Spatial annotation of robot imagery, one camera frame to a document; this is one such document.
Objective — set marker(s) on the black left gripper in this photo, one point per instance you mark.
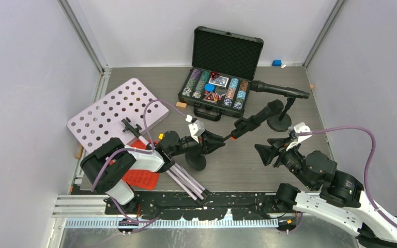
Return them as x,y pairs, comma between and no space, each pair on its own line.
209,135

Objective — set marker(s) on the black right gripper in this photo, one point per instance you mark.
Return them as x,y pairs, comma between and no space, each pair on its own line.
265,153

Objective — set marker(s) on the black round-base mic stand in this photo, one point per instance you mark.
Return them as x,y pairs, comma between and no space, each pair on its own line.
242,126
282,121

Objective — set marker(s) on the black microphone plain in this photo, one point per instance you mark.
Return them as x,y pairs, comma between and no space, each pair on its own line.
259,86

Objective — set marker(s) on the red sheet music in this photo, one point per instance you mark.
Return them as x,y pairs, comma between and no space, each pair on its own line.
143,174

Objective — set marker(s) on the lilac tripod music stand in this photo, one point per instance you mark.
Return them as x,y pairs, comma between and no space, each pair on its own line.
128,113

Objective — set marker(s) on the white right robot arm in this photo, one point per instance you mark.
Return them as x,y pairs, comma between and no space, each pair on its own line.
342,199

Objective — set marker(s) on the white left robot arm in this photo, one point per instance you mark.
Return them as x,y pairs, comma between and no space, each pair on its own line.
106,166

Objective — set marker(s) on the red triangle token lower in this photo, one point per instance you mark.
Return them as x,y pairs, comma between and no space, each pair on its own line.
211,97

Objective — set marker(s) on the red triangle token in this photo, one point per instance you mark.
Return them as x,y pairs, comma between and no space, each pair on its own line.
211,97
214,75

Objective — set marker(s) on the small wooden block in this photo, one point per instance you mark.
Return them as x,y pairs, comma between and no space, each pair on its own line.
181,105

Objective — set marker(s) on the silver dealer button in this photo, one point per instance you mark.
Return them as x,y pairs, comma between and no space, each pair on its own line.
220,91

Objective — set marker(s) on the blue round chip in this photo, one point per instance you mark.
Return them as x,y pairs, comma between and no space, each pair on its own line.
209,87

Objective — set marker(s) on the blue playing card deck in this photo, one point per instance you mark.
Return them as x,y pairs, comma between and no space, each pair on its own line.
219,81

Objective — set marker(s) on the red triangle token upper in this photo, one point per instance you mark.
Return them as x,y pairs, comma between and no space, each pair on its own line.
214,75

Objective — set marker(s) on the black poker chip case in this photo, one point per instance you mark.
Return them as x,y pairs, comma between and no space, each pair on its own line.
233,56

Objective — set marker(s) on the small blue block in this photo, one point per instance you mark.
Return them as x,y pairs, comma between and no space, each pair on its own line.
276,63

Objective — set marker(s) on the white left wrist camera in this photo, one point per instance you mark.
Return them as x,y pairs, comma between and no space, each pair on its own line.
196,127

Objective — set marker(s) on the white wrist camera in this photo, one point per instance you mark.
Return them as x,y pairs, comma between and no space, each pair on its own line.
196,127
298,133

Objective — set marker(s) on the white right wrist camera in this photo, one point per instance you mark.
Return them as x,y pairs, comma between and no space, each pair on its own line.
298,133

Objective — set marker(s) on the wooden block on rail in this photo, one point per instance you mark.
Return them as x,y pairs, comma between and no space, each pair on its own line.
79,152

